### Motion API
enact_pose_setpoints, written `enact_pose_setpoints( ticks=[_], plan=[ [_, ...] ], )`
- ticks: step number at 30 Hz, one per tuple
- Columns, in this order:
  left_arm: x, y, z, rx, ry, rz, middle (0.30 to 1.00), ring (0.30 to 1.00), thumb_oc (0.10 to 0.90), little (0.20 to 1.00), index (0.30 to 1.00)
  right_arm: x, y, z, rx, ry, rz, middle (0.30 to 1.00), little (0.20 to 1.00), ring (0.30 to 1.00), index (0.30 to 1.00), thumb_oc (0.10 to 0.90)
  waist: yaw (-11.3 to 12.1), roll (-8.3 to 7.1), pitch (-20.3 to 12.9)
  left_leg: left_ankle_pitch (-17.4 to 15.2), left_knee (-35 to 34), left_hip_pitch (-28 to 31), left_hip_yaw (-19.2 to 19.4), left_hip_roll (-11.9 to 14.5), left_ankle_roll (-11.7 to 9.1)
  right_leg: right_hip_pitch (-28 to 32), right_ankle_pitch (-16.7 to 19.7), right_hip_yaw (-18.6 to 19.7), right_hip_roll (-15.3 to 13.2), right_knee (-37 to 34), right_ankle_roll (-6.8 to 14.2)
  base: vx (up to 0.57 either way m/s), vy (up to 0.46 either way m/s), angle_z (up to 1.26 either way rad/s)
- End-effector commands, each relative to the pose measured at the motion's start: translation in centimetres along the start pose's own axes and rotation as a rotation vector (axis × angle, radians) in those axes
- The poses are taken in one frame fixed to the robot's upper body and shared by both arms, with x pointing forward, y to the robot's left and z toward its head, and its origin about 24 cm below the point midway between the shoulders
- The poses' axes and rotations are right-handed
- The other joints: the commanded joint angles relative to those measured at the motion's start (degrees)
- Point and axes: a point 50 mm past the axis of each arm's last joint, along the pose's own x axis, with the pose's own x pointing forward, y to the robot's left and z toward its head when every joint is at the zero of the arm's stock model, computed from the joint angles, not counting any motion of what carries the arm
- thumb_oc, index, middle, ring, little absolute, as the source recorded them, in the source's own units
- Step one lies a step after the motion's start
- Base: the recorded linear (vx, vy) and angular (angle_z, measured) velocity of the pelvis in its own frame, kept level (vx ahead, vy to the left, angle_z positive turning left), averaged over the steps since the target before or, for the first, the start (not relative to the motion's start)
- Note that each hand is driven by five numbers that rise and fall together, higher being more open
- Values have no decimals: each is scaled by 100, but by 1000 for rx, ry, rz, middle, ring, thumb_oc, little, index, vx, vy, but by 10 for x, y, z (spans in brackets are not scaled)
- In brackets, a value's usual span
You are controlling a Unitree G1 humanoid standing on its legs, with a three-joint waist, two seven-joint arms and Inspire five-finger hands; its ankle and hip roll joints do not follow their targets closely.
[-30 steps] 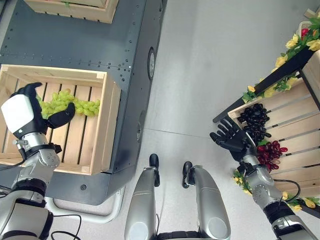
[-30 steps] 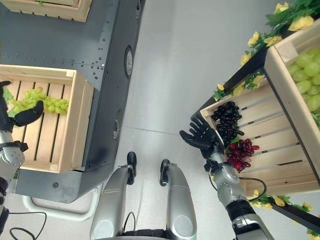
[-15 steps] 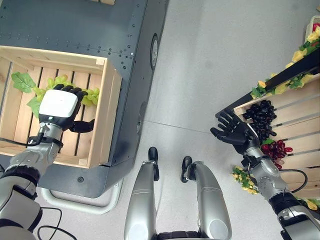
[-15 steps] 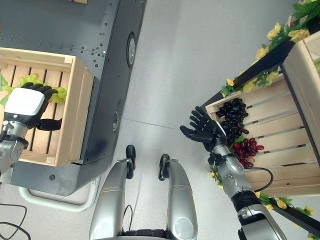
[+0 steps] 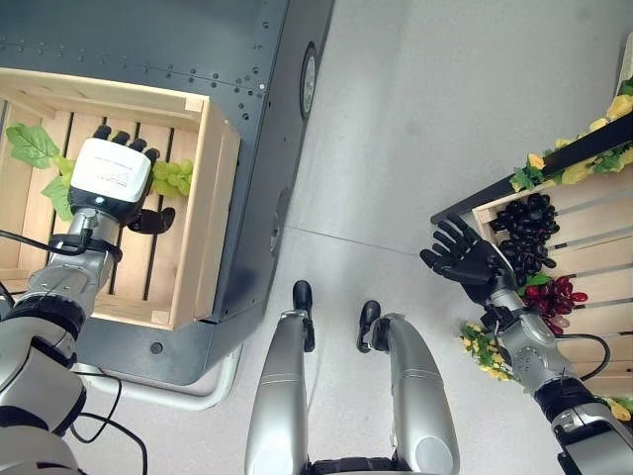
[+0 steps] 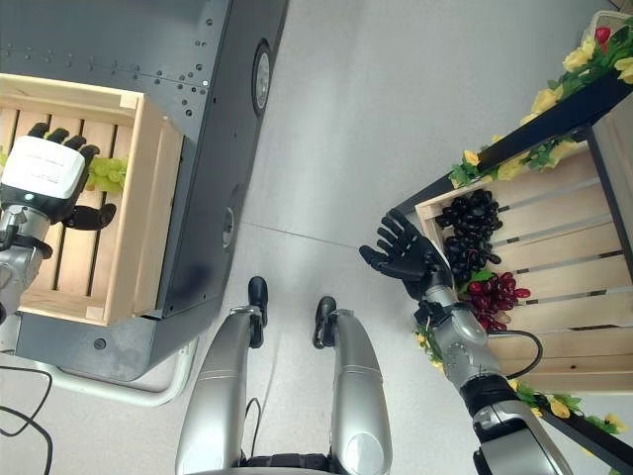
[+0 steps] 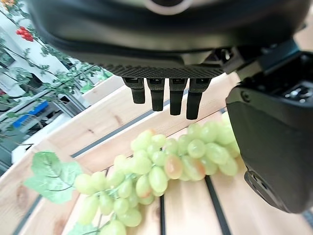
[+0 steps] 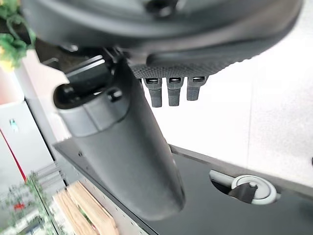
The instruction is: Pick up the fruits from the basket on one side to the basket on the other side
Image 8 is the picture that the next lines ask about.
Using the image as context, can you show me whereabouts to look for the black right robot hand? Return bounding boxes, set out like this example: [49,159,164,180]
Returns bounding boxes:
[21,0,304,221]

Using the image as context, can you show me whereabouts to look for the light wooden crate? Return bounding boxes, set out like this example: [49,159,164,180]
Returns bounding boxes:
[52,181,121,235]

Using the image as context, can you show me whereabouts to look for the white tube under desk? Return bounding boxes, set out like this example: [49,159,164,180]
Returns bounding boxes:
[209,170,236,187]

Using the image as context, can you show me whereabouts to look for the green trailing vine plant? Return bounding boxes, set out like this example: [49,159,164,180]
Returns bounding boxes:
[4,171,61,235]

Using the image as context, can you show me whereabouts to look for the white cabinet with red stripe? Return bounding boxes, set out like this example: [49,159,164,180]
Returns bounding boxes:
[0,102,65,188]

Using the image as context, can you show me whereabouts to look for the black flap in grommet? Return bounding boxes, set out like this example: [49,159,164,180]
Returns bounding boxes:
[228,183,258,204]

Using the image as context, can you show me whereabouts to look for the green leafy plant yellow flowers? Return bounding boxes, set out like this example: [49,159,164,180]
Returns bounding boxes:
[0,0,38,73]

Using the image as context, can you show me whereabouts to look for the grey round cable grommet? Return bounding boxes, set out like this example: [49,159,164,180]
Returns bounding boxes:
[230,174,278,205]

